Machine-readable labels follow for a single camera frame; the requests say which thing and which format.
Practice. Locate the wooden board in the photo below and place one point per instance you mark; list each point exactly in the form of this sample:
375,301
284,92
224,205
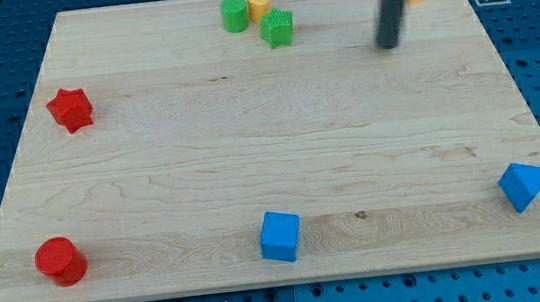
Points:
391,158

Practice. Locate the blue triangular prism block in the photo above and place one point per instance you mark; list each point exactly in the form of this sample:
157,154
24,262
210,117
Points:
521,184

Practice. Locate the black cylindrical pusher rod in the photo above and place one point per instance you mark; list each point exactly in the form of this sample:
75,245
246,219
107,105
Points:
389,23

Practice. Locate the red star block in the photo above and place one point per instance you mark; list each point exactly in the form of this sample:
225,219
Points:
71,109

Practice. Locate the green star block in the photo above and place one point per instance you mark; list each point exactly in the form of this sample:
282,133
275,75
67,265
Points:
276,27

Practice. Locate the green cylinder block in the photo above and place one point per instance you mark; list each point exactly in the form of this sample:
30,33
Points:
235,16

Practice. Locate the red cylinder block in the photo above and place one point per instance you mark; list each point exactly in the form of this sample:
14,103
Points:
61,261

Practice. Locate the blue cube block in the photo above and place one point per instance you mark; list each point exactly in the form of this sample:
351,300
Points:
279,236

